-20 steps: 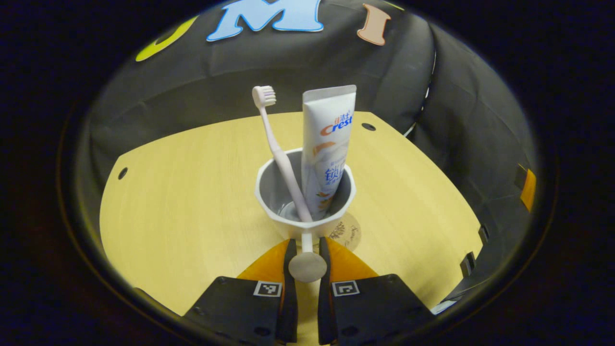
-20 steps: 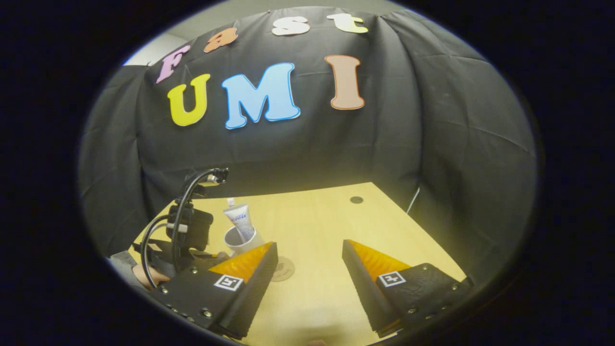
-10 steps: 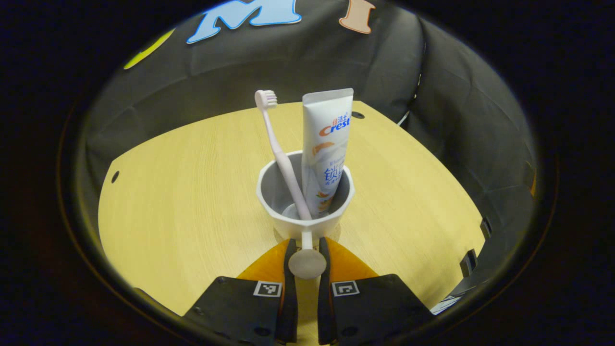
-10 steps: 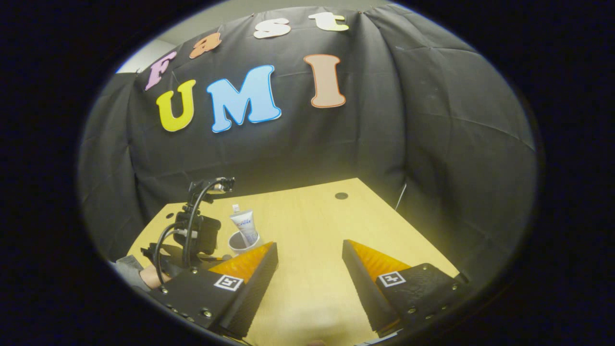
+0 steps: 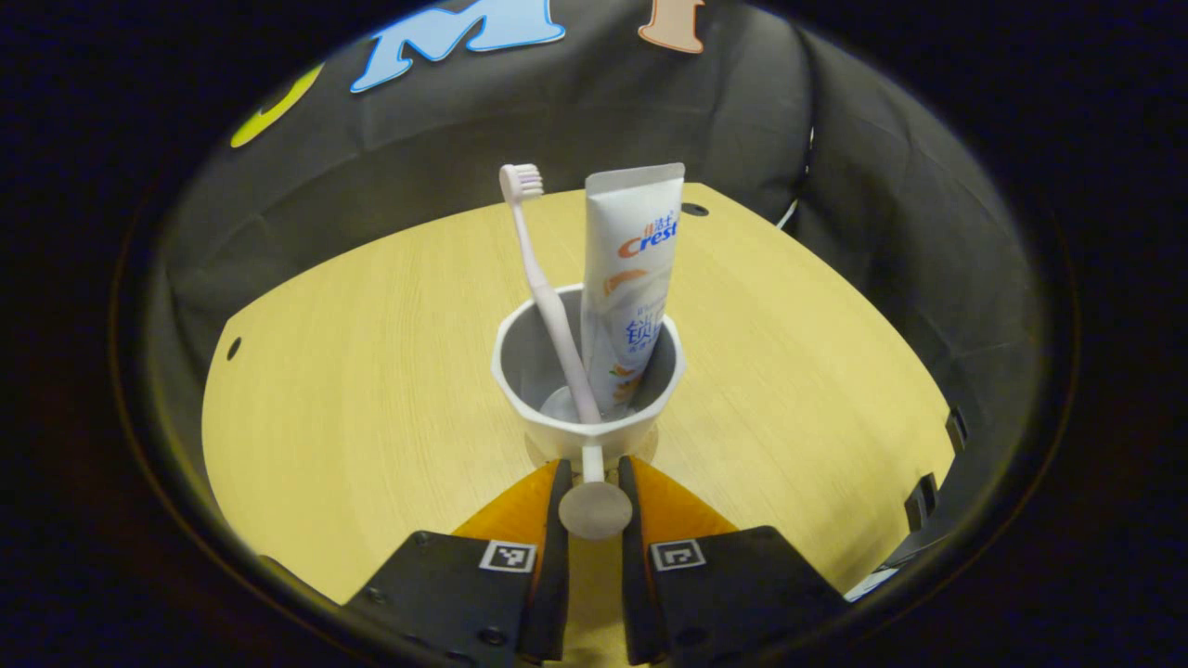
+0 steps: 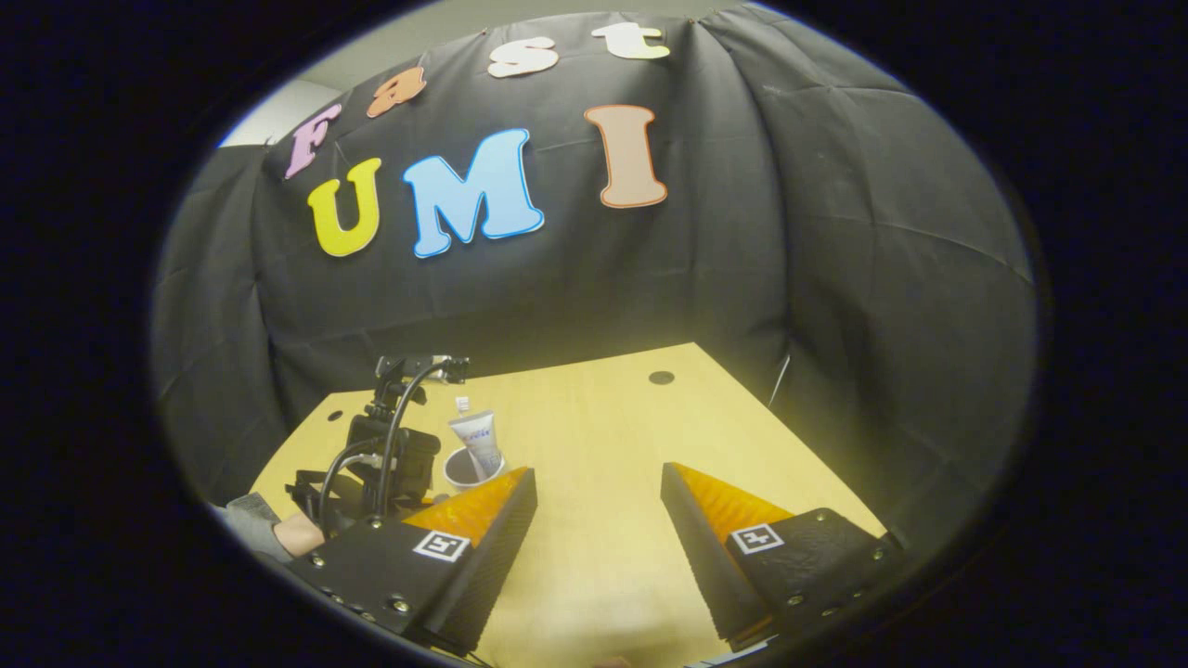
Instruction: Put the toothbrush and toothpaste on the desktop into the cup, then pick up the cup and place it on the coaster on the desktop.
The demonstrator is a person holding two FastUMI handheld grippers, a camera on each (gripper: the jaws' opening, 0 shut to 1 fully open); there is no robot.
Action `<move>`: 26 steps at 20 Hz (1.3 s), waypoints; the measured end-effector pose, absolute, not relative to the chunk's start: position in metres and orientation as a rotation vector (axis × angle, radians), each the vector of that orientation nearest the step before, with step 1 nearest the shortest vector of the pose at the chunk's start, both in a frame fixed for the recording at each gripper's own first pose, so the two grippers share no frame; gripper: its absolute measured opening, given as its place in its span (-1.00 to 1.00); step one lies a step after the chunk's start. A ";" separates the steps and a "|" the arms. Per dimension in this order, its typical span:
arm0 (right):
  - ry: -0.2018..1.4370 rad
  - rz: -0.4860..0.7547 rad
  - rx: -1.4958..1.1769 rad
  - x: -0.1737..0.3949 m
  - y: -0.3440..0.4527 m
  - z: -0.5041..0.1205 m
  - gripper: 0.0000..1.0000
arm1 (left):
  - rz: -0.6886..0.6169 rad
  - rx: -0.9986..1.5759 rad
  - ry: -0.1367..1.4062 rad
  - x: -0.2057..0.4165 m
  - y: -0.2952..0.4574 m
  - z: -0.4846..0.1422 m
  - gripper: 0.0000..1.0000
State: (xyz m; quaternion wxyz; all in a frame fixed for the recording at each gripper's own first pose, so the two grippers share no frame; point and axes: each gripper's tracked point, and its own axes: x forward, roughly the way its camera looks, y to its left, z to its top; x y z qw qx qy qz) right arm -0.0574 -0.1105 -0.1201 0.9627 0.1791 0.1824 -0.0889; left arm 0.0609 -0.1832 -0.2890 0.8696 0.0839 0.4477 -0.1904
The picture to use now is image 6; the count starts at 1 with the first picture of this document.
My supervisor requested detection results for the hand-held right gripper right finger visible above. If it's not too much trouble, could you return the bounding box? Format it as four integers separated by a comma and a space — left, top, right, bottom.
661, 461, 908, 652

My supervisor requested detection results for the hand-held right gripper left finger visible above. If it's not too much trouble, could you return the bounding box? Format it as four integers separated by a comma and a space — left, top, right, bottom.
286, 467, 539, 656

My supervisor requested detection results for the white cup with wooden handle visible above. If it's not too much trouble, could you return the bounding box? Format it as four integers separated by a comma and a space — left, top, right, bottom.
442, 446, 509, 493

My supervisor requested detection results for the white toothpaste tube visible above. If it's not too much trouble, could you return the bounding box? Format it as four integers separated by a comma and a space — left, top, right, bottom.
448, 411, 505, 481

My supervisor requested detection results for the wooden desktop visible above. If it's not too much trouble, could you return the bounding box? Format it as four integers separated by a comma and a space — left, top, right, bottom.
249, 341, 887, 668

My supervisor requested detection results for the black backdrop cloth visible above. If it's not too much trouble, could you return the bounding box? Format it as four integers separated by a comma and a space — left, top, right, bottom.
148, 5, 1036, 558

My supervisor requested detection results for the black cable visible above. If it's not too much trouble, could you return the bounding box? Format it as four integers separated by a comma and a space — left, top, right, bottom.
318, 436, 386, 534
374, 360, 451, 519

